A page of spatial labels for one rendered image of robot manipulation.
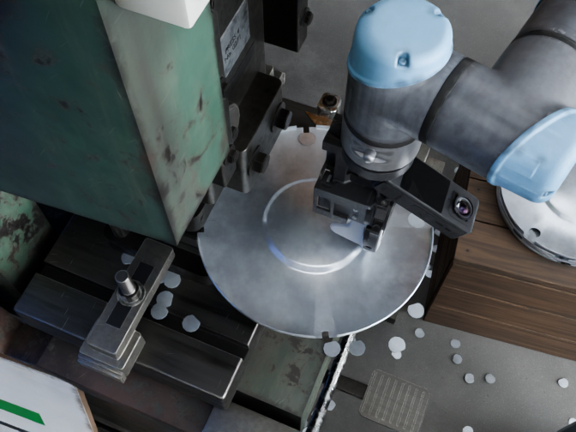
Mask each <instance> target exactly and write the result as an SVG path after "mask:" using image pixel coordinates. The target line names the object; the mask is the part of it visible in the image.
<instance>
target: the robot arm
mask: <svg viewBox="0 0 576 432"><path fill-rule="evenodd" d="M347 68H348V75H347V82H346V90H345V104H344V110H343V115H341V114H338V113H336V114H335V116H334V118H333V121H332V123H331V126H330V128H329V130H328V132H327V133H326V135H325V137H324V139H323V141H322V149H323V150H326V151H327V158H326V161H325V163H324V165H323V166H322V168H321V172H320V176H319V177H318V179H317V181H316V183H315V186H314V197H313V210H312V212H315V213H318V214H321V215H324V216H326V217H328V218H330V219H335V220H337V221H339V222H342V223H344V224H341V223H332V224H331V225H330V227H331V230H332V231H334V232H335V233H337V234H339V235H340V236H342V237H345V238H347V239H349V240H351V241H352V242H354V243H357V244H359V245H360V246H361V247H362V249H363V250H365V251H368V252H370V253H373V252H376V250H377V249H378V248H379V246H380V244H381V240H382V238H383V235H384V232H385V230H386V228H387V225H388V222H389V220H390V218H391V216H392V213H393V210H394V208H395V205H396V203H397V204H399V205H400V206H402V207H403V208H405V209H406V210H408V211H409V212H411V213H413V214H414V215H416V216H417V217H418V218H420V219H422V220H423V221H425V222H426V223H428V224H429V225H431V226H433V227H434V228H436V230H438V231H440V232H442V233H443V234H445V235H446V236H448V237H450V238H451V239H454V238H457V237H461V236H464V235H466V234H469V233H471V231H472V228H473V225H474V221H475V218H476V215H477V209H478V206H479V200H478V198H476V196H474V195H472V194H471V193H469V192H468V191H466V190H465V189H463V188H462V187H460V186H459V185H458V184H456V183H455V182H453V181H452V180H450V179H449V178H447V177H446V176H444V175H443V174H441V173H440V172H438V171H437V170H436V169H434V168H433V167H431V166H430V165H428V164H427V163H425V162H424V161H422V160H421V159H420V158H418V157H417V153H418V151H419V149H420V146H421V143H423V144H425V145H427V146H428V147H431V148H433V149H434V150H436V151H437V152H439V153H441V154H443V155H445V156H447V157H448V158H450V159H452V160H454V161H455V162H457V163H459V164H461V165H462V166H464V167H466V168H468V169H469V170H471V171H474V172H476V174H478V175H480V176H482V177H484V178H486V179H487V182H488V183H490V184H492V185H494V186H501V187H502V188H504V189H507V190H509V191H511V192H513V193H514V194H516V195H519V196H521V197H523V198H525V199H526V200H528V201H531V202H535V203H542V202H545V201H548V200H549V199H550V198H552V197H553V195H554V194H555V192H556V191H557V190H558V188H560V186H561V184H562V183H563V181H564V180H565V178H566V177H567V175H568V173H569V172H570V170H571V169H572V168H573V166H574V164H575V163H576V0H539V2H538V3H537V6H536V8H535V9H534V12H533V14H532V15H531V17H530V18H529V19H528V21H527V22H526V23H525V24H524V26H523V27H522V28H521V29H520V31H519V32H518V34H517V35H516V37H515V38H514V39H513V41H512V42H511V44H510V45H509V46H508V47H507V48H506V50H504V52H503V53H502V54H501V56H500V57H499V59H498V60H497V61H496V63H495V64H494V66H493V67H492V68H491V69H490V68H488V67H486V66H484V65H482V64H480V63H479V62H476V61H475V60H473V59H471V58H469V57H466V56H464V55H462V54H461V53H458V52H456V51H454V50H453V31H452V27H451V24H450V22H449V20H448V18H446V17H445V16H444V15H443V14H442V13H441V11H440V9H439V8H437V7H436V6H434V4H432V3H430V2H428V1H425V0H380V1H379V2H377V3H374V4H373V5H371V6H370V7H369V8H367V9H366V10H365V11H364V12H363V13H362V15H361V16H360V18H359V20H358V22H357V24H356V28H355V32H354V37H353V41H352V47H351V49H350V51H349V54H348V57H347ZM326 169H327V170H329V171H327V170H326ZM317 196H319V199H318V205H319V206H321V207H319V206H317ZM324 207H325V208H324ZM326 208H327V209H326ZM348 219H350V220H351V221H350V223H349V224H346V222H347V220H348ZM365 228H366V229H365Z"/></svg>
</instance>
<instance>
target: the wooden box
mask: <svg viewBox="0 0 576 432"><path fill-rule="evenodd" d="M453 182H455V183H456V184H458V185H459V186H460V187H462V188H463V189H465V190H466V191H468V192H469V193H471V194H472V195H474V196H476V198H478V200H479V206H478V209H477V215H476V218H475V221H474V225H473V228H472V231H471V233H469V234H466V235H464V236H461V237H457V238H454V239H451V238H450V237H448V236H446V235H445V234H443V233H442V232H440V236H439V241H438V245H437V250H436V254H435V261H434V266H433V270H432V274H431V279H430V283H429V291H428V296H427V299H426V304H425V308H424V313H425V314H424V317H423V320H424V321H428V322H431V323H434V324H438V325H441V326H444V327H450V328H453V329H457V330H460V331H464V332H467V333H473V334H476V335H479V336H483V337H486V338H490V339H495V340H499V341H501V342H505V343H508V344H512V345H517V346H521V347H524V348H527V349H531V350H534V351H540V352H543V353H547V354H550V355H553V356H557V357H562V358H566V359H569V360H573V361H575V362H576V267H574V266H568V265H565V262H561V263H558V262H555V261H551V260H549V259H546V258H544V257H542V256H540V255H539V254H537V253H535V252H534V251H532V250H531V249H529V248H527V247H526V246H525V245H524V244H523V243H522V242H520V240H518V238H516V236H514V234H513V233H512V232H511V231H510V229H509V228H508V226H507V224H506V223H505V221H504V219H503V218H502V216H501V212H500V209H499V207H498V203H497V198H496V186H494V185H492V184H490V183H488V182H487V179H486V178H484V177H482V176H480V175H478V174H476V172H474V171H471V170H469V169H468V168H466V167H464V166H462V165H461V164H459V168H458V170H457V172H456V174H455V177H454V179H453Z"/></svg>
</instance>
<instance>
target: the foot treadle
mask: <svg viewBox="0 0 576 432"><path fill-rule="evenodd" d="M328 373H329V369H327V371H326V374H325V375H324V378H323V380H322V384H324V383H325V381H326V378H327V375H328ZM335 389H337V390H340V391H341V392H344V393H348V394H350V395H352V396H354V397H357V398H359V399H362V400H363V401H362V404H361V406H360V409H359V414H360V415H361V416H362V417H364V418H367V419H368V420H370V421H373V422H375V423H378V424H380V425H383V426H385V427H387V428H390V429H393V430H395V431H397V432H418V430H419V426H420V423H421V421H422V418H423V414H424V411H425V407H426V404H427V402H428V399H429V391H428V390H427V389H426V388H424V387H420V386H418V385H416V384H413V383H411V382H408V381H405V380H403V379H400V378H398V377H396V376H394V375H390V374H388V373H386V372H383V371H381V370H378V369H377V370H375V371H374V372H373V373H372V376H371V378H370V381H369V384H368V385H366V384H364V383H362V382H360V381H356V380H353V379H351V378H349V377H346V376H344V375H340V378H339V381H338V384H337V386H336V388H335Z"/></svg>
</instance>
